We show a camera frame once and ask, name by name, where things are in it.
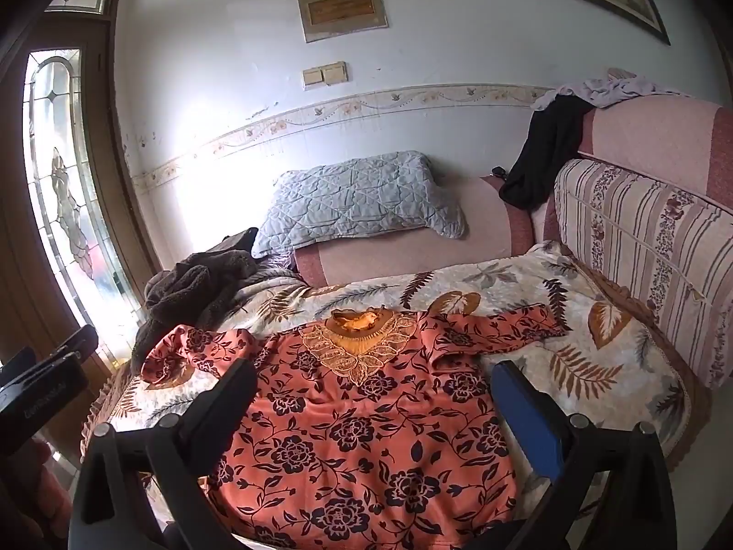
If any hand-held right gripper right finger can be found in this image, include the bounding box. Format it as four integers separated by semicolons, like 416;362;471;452
491;359;680;550

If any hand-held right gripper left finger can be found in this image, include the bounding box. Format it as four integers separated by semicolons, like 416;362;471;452
70;358;258;550

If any orange floral shirt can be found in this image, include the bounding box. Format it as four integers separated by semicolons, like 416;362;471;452
140;305;571;550

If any cream leaf print blanket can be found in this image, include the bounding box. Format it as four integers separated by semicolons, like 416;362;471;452
85;239;692;550

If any dark brown fleece garment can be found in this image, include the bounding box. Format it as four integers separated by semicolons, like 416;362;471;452
130;227;262;377

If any striped floral sofa cushion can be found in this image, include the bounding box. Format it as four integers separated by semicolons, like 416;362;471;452
552;157;733;391

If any grey quilted pillow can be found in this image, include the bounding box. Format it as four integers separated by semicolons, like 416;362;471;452
251;150;468;259

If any wooden stained glass door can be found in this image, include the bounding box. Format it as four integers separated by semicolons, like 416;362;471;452
0;16;157;462

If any black garment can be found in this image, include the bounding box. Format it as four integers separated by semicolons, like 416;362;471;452
498;93;597;210

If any pink sofa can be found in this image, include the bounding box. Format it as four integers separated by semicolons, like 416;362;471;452
292;93;733;473

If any lavender cloth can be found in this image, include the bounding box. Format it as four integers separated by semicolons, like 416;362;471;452
532;67;697;111

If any framed wall plaque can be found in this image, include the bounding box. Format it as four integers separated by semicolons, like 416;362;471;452
296;0;389;44

